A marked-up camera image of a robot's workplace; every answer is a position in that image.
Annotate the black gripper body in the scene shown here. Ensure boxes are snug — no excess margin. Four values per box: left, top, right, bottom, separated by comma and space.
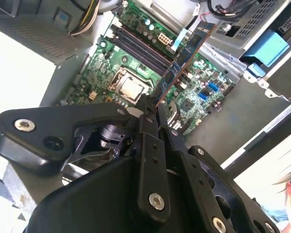
26, 122, 209, 233

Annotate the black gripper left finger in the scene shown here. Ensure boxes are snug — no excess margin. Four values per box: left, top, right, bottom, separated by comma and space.
0, 93, 172, 223

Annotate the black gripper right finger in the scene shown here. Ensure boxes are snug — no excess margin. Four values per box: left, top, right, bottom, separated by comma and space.
157, 102, 282, 233

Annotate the RAM stick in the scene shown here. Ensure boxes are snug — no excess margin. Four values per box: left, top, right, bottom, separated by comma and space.
156, 21, 216, 107

